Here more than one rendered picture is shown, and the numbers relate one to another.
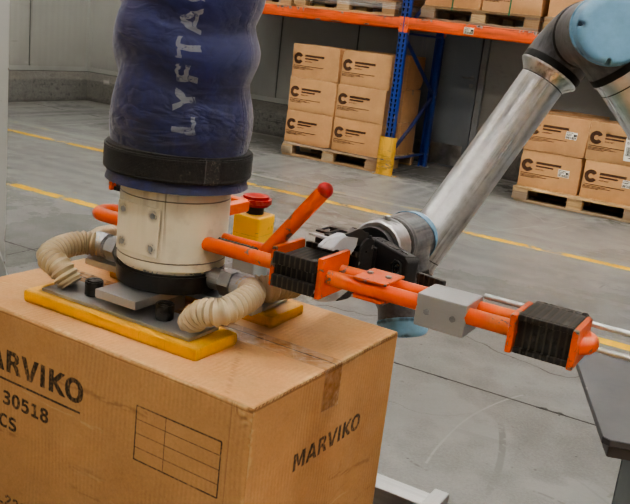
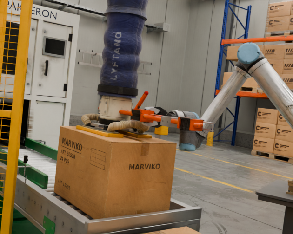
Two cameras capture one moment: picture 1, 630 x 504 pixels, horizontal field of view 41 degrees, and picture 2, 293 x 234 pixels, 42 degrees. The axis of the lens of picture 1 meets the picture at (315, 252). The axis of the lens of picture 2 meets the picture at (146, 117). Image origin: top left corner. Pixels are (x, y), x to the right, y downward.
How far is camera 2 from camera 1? 1.02 m
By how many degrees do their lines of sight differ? 26
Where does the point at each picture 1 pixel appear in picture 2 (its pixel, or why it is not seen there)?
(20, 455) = (69, 170)
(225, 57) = (125, 60)
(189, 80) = (116, 66)
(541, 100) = (237, 79)
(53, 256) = (84, 116)
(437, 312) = (164, 120)
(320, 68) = (269, 118)
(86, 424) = (82, 156)
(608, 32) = (245, 53)
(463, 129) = not seen: outside the picture
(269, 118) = (249, 141)
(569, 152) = not seen: outside the picture
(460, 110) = not seen: outside the picture
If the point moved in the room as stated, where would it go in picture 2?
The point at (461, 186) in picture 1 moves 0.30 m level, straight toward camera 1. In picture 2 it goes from (212, 107) to (189, 104)
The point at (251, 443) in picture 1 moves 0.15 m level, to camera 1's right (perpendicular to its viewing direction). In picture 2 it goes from (111, 152) to (140, 157)
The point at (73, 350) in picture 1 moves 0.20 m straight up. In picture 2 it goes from (81, 136) to (84, 98)
